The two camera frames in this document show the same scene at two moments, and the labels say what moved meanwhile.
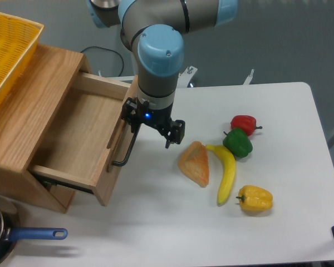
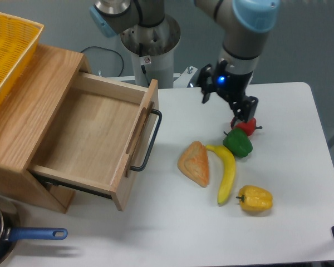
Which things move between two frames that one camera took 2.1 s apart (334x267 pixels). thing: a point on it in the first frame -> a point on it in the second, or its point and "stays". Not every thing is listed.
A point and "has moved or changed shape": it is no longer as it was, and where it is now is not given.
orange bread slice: x=193 y=162 stays
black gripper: x=134 y=112 -> x=232 y=87
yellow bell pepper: x=254 y=198 stays
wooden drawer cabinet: x=19 y=125 stays
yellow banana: x=229 y=174 stays
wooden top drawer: x=87 y=143 has moved or changed shape
